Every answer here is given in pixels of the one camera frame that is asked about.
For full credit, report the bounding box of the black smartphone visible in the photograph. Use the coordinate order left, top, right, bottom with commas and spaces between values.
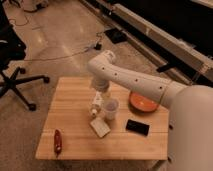
126, 119, 149, 136

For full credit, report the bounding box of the black floor plate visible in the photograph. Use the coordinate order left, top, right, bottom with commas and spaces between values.
105, 28, 127, 44

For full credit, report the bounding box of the black floor cable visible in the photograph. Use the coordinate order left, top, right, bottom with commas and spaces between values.
23, 31, 104, 63

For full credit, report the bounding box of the long white rail beam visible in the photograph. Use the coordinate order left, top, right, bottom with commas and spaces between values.
80, 0, 213, 86

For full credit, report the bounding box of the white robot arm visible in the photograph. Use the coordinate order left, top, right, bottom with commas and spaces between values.
88, 50, 213, 171

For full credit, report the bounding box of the wooden table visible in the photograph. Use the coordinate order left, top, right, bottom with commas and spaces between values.
36, 77, 168, 160

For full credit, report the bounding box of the white tube bottle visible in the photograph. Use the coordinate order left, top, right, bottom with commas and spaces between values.
90, 92, 103, 117

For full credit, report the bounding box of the black power adapter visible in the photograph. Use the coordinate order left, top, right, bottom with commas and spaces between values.
94, 42, 102, 50

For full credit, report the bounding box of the red pocket knife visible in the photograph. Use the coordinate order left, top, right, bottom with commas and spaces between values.
54, 129, 62, 157

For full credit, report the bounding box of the black office chair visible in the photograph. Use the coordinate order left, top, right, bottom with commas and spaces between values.
0, 1, 50, 111

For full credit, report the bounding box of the orange bowl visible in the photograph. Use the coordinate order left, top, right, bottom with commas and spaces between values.
129, 92, 159, 113

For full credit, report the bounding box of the translucent white ceramic cup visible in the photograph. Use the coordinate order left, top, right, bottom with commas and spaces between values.
102, 98, 119, 120

